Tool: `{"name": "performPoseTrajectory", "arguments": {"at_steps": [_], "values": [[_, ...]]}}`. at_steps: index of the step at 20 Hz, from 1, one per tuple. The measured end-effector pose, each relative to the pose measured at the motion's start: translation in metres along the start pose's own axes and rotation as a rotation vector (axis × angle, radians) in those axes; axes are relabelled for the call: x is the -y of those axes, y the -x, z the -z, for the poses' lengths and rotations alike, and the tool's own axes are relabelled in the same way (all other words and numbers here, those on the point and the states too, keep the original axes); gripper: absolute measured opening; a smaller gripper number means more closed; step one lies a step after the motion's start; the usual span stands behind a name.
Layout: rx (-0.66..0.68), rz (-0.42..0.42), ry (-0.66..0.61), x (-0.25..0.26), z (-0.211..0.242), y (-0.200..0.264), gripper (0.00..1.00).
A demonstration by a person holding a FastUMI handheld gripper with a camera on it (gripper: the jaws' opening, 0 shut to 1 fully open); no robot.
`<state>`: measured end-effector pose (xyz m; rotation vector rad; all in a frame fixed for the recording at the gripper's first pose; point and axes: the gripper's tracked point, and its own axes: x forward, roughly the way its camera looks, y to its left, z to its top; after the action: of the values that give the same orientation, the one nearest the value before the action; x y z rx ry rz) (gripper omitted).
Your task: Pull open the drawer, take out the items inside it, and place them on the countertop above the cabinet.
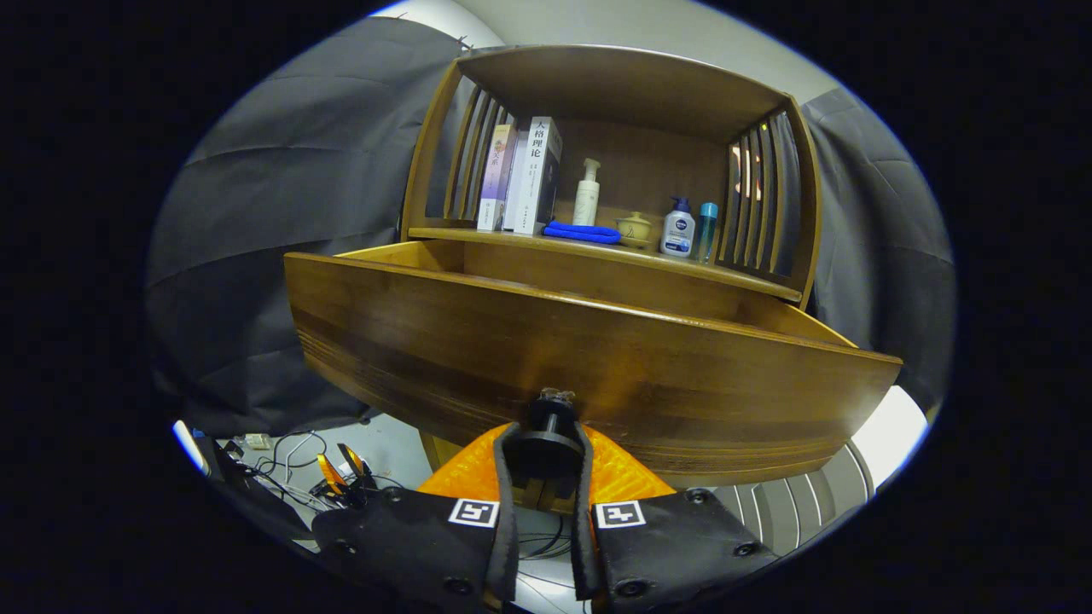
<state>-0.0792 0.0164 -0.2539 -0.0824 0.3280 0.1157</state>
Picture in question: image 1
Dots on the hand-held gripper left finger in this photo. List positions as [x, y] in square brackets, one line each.
[507, 529]

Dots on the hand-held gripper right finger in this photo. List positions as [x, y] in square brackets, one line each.
[582, 537]

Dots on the wooden drawer with black knob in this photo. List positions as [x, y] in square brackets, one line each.
[512, 341]

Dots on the wooden countertop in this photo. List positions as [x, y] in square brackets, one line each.
[444, 232]

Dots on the brown wooden cabinet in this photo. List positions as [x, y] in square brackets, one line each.
[614, 85]

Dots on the orange black tool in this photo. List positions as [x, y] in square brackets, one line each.
[328, 472]

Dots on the blue folded cloth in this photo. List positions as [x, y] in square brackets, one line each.
[580, 232]

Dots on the beige lidded teacup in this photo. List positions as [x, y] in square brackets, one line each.
[634, 232]

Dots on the white bottle with blue cap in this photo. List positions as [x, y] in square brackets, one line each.
[678, 234]

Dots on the white appliance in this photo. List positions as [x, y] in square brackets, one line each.
[887, 426]

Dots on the thin white book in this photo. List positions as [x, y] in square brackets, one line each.
[514, 200]

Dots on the teal bottle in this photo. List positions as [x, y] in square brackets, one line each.
[706, 230]

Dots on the white pump bottle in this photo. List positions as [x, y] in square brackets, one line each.
[585, 205]

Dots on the purple book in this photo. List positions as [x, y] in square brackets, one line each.
[495, 179]

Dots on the grey white portrait book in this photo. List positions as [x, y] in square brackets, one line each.
[533, 179]

